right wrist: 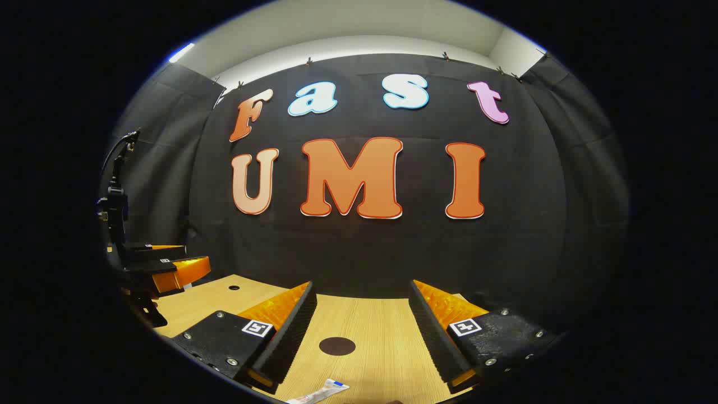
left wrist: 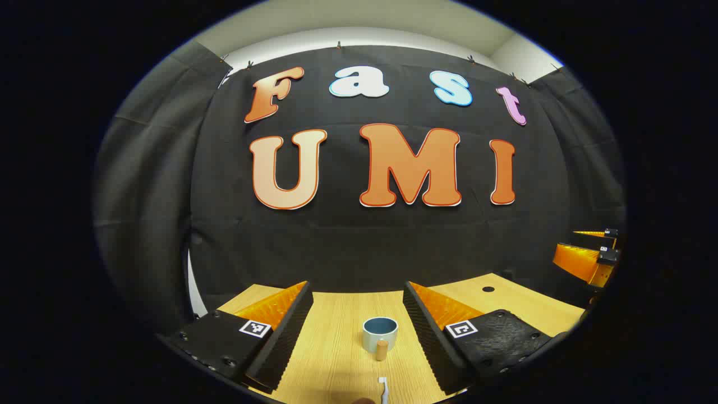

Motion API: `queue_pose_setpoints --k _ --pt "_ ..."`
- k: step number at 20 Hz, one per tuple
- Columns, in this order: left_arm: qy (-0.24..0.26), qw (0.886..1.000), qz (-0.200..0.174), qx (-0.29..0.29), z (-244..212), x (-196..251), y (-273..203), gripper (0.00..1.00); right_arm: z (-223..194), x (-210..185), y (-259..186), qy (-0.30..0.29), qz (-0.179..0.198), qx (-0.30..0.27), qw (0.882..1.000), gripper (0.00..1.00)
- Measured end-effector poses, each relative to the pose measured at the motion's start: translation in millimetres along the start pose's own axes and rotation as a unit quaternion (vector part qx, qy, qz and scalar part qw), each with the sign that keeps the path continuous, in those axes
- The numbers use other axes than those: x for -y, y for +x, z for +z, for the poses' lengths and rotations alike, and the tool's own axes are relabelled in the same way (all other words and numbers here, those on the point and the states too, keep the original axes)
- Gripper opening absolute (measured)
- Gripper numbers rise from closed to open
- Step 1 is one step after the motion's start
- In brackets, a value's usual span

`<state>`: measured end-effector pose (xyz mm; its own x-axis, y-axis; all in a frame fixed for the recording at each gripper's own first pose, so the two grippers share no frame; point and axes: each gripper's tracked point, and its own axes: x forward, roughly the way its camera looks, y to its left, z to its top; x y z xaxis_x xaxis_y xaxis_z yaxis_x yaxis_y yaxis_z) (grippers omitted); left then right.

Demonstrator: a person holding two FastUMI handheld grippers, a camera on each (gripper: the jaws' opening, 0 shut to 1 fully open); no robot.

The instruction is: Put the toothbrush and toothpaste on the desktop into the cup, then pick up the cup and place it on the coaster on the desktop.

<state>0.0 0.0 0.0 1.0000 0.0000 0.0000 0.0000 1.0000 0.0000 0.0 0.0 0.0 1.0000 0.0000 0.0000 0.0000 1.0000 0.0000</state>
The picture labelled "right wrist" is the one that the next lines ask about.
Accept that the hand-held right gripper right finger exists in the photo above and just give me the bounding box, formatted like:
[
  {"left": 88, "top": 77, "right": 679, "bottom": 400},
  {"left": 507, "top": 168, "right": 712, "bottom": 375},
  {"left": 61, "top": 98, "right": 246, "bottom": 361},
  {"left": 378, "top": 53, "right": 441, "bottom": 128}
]
[{"left": 408, "top": 279, "right": 561, "bottom": 393}]

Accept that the black backdrop cloth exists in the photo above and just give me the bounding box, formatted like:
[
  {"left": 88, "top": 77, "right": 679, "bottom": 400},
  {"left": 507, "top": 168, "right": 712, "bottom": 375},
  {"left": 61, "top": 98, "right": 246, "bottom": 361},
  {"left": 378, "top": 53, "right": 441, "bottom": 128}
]
[{"left": 101, "top": 52, "right": 632, "bottom": 337}]

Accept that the wooden desktop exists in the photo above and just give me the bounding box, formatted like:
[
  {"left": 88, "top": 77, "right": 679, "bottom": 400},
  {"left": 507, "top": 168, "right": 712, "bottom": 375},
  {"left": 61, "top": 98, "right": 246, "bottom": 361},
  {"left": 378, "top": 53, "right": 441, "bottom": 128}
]
[{"left": 151, "top": 274, "right": 489, "bottom": 404}]

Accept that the white toothpaste tube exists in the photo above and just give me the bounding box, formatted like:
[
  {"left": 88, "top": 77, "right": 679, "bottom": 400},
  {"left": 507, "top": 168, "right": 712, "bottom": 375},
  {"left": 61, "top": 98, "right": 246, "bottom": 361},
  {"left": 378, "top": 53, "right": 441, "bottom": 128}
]
[{"left": 286, "top": 379, "right": 350, "bottom": 404}]

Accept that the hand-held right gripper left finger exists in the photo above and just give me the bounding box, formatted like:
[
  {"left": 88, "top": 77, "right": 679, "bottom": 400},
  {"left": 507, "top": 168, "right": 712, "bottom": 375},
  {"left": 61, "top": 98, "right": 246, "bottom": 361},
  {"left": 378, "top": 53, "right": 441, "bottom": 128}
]
[{"left": 168, "top": 281, "right": 317, "bottom": 395}]

